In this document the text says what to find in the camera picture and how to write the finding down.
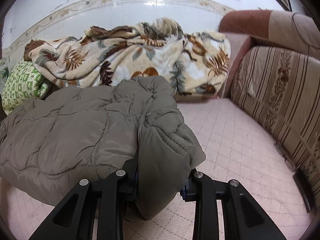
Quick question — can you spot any pink checked bedspread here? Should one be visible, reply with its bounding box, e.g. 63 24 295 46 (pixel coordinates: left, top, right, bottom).
0 97 315 240

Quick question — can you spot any leaf print blanket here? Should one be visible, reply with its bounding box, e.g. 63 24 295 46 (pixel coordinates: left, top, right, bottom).
24 17 232 97

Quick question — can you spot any green patterned pillow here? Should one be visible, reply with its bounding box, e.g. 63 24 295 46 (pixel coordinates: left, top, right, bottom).
1 61 52 114

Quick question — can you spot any grey quilted jacket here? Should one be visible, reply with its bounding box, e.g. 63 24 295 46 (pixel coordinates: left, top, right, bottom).
0 76 207 222

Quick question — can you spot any striped brown sofa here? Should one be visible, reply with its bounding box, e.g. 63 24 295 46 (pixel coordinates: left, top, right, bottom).
217 9 320 213

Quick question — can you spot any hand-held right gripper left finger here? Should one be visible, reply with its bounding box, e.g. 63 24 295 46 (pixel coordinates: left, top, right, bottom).
29 159 139 240

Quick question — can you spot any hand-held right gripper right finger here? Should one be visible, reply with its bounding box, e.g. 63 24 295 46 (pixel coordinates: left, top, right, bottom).
180 169 288 240

